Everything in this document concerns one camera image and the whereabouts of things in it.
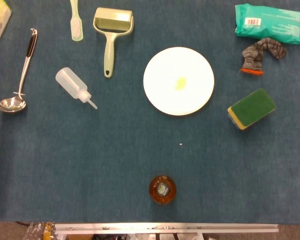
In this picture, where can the green and yellow sponge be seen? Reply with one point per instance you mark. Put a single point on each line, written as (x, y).
(252, 107)

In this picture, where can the white round plate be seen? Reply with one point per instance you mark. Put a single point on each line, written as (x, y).
(165, 100)

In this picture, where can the steel ladle with black grip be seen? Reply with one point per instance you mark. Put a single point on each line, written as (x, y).
(11, 103)

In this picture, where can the translucent plastic squeeze bottle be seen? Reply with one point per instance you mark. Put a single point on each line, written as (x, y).
(70, 82)

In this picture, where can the teal felt table mat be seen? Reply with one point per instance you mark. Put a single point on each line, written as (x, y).
(90, 150)

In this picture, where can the crinkled clear plastic bag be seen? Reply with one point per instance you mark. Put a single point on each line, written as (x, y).
(36, 231)

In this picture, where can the small pale green brush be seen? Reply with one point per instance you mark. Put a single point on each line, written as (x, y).
(76, 27)

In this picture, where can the pale green lint roller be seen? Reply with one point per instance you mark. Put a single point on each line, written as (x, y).
(109, 50)

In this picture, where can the grey striped sock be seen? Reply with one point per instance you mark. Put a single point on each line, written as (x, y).
(252, 57)

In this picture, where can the green wet wipes pack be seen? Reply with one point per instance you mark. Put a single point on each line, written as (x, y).
(270, 25)

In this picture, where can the aluminium frame rail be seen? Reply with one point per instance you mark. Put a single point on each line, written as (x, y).
(165, 228)

